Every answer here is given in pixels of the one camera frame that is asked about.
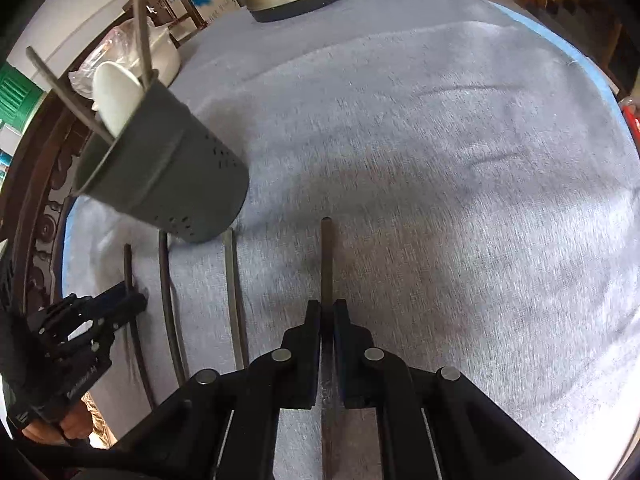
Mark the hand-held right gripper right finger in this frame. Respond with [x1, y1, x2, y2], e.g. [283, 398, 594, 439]
[332, 299, 576, 480]

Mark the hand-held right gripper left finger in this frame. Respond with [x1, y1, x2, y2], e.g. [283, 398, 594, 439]
[107, 299, 322, 480]

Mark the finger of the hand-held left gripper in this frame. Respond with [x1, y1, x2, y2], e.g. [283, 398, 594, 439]
[95, 292, 149, 333]
[87, 280, 132, 311]

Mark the dark wooden chopstick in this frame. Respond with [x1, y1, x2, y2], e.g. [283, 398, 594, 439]
[320, 216, 342, 480]
[134, 0, 155, 88]
[26, 46, 117, 145]
[158, 232, 191, 386]
[223, 230, 250, 371]
[123, 244, 159, 413]

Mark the grey utensil holder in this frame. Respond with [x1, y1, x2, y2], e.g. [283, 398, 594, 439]
[74, 80, 251, 244]

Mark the white spoon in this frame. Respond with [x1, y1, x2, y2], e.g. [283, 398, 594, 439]
[91, 61, 143, 137]

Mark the person's left hand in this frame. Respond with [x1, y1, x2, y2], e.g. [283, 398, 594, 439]
[22, 400, 93, 447]

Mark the clear snack bag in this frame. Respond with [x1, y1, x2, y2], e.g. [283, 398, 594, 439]
[82, 392, 109, 449]

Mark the dark carved wooden sideboard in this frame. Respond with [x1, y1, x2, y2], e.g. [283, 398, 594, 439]
[0, 95, 106, 306]

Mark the grey tablecloth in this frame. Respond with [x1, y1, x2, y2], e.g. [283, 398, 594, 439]
[62, 0, 640, 480]

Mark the clear plastic bag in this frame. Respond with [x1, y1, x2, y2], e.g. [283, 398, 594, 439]
[68, 25, 151, 101]

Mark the green thermos jug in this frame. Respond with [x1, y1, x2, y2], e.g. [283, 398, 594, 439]
[0, 62, 45, 136]

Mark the white chest freezer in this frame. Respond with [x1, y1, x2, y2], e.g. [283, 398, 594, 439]
[6, 0, 136, 81]

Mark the brown wooden chair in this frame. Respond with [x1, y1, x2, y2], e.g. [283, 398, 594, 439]
[97, 0, 208, 49]

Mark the red plastic stool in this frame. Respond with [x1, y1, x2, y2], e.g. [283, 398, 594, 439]
[617, 97, 640, 136]

